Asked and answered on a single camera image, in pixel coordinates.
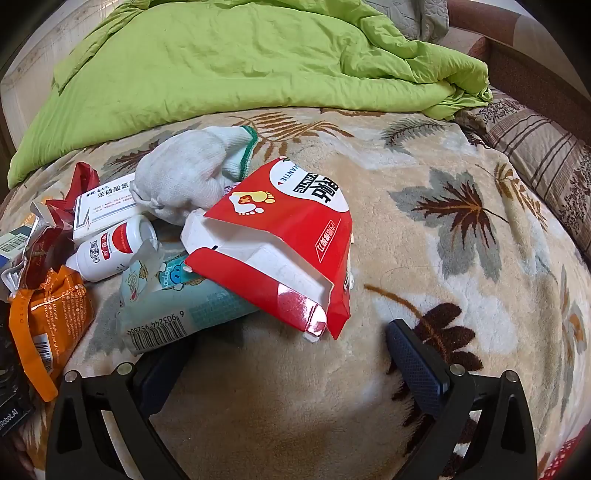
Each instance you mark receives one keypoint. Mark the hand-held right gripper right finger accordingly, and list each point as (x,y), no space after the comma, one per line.
(415,369)

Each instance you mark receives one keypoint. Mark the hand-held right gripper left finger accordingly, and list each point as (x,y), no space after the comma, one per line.
(159,383)

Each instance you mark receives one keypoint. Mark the white medicine box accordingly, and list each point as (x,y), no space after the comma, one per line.
(101,212)

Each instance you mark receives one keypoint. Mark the red white paper bag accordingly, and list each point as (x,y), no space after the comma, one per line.
(286,230)

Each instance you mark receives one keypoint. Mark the white knit sock green trim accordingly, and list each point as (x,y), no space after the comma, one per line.
(184,170)

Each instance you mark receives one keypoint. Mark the teal wet wipes packet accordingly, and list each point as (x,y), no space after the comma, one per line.
(184,304)

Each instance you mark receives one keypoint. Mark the orange snack packet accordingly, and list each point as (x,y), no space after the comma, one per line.
(51,314)

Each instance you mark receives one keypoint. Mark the beige leaf print blanket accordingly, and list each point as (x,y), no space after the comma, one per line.
(323,406)

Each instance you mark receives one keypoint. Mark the white bottle red label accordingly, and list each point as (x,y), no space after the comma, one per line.
(111,249)

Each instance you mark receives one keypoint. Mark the red foil wrapper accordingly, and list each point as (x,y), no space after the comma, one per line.
(41,249)

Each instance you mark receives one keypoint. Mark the blue barcode carton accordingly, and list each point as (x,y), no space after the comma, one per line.
(14,242)

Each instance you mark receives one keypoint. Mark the striped brown pillow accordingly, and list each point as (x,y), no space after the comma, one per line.
(545,147)

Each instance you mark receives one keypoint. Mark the brown padded headboard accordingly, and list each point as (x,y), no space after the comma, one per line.
(531,69)

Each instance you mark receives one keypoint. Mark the green quilt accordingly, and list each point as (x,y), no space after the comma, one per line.
(231,60)

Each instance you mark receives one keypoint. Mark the grey quilted pillow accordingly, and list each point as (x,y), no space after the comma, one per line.
(415,18)

